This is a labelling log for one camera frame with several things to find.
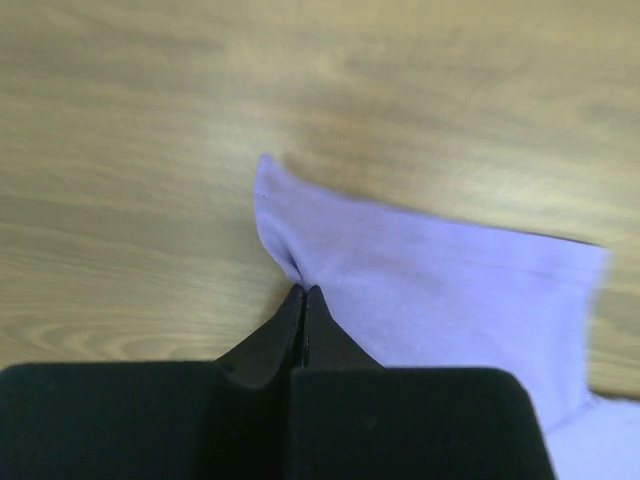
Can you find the purple t shirt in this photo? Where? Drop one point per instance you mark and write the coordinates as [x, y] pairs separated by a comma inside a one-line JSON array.
[[418, 291]]

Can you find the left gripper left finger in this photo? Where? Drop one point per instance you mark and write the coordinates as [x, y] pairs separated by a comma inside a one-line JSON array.
[[214, 419]]

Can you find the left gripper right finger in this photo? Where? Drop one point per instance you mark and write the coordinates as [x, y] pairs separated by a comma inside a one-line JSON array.
[[351, 418]]

